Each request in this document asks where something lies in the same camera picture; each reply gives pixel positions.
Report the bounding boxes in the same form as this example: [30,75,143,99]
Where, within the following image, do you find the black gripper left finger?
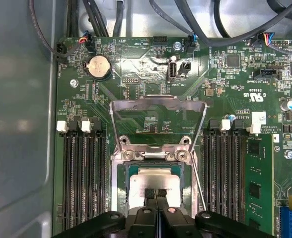
[52,188,159,238]

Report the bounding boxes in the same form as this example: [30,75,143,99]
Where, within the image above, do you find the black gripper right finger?
[156,188,277,238]

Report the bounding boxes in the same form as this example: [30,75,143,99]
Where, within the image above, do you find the silver CPU green edge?
[127,166,184,214]

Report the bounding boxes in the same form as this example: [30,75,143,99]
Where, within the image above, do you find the metal socket cover frame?
[109,95,209,159]

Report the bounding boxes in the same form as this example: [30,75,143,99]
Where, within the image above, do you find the CPU socket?
[110,135,201,219]

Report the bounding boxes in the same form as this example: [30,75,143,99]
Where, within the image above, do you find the black RAM slot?
[80,120,93,224]
[92,119,107,216]
[56,120,72,231]
[215,119,228,219]
[227,119,242,224]
[70,120,81,230]
[202,119,216,214]

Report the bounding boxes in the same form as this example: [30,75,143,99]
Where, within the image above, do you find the blue expansion slot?
[279,205,292,238]

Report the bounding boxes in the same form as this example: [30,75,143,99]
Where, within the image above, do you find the green RAM stick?
[244,135,275,238]

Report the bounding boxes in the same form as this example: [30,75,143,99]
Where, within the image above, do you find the green motherboard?
[53,36,292,238]

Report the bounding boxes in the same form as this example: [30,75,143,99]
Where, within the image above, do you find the silver internal USB port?
[167,56,179,84]

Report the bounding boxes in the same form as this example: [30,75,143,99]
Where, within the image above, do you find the round coin battery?
[82,55,112,80]

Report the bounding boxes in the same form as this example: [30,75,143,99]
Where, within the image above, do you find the grey black PC case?
[0,0,292,238]

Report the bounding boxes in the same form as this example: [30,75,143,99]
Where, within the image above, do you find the metal wire locking lever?
[192,150,207,213]

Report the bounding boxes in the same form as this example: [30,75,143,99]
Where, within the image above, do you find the black connector blue wires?
[187,34,199,53]

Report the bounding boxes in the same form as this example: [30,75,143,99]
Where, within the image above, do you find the thick grey cable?
[173,0,292,48]

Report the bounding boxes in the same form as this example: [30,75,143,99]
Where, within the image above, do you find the black connector coloured wires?
[251,31,273,48]
[80,30,95,52]

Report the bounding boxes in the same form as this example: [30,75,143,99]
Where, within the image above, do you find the black cable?
[66,0,79,39]
[113,0,125,38]
[82,0,110,38]

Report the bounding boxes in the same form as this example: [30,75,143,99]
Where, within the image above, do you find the dark grey cable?
[28,0,71,60]

